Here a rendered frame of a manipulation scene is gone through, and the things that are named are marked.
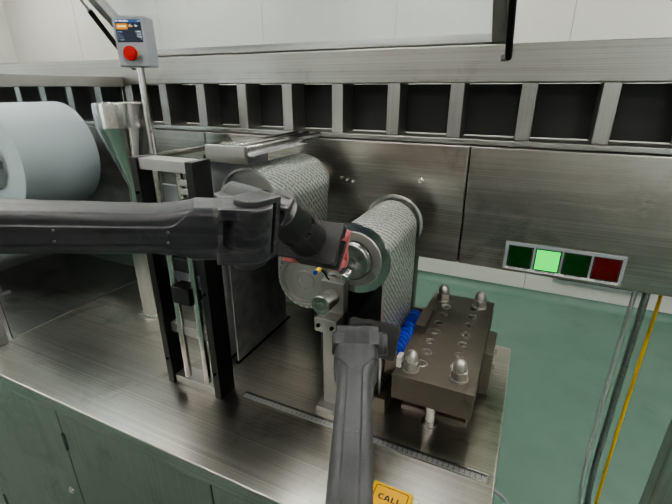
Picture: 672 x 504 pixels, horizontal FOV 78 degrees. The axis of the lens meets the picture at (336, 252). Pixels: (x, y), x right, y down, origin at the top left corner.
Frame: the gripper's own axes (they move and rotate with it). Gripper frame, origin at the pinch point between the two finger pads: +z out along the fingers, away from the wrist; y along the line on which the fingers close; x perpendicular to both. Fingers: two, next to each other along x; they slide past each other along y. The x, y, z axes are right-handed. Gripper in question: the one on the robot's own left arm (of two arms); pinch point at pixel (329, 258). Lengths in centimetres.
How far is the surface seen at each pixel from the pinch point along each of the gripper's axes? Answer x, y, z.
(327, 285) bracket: -2.2, -4.8, 12.8
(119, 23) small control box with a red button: 39, -56, -17
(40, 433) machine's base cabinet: -55, -80, 26
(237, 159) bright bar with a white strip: 16.4, -24.9, -2.0
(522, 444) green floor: -27, 44, 170
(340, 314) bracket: -6.8, -1.8, 16.5
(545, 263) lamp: 19, 35, 42
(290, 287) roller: -3.2, -15.9, 18.5
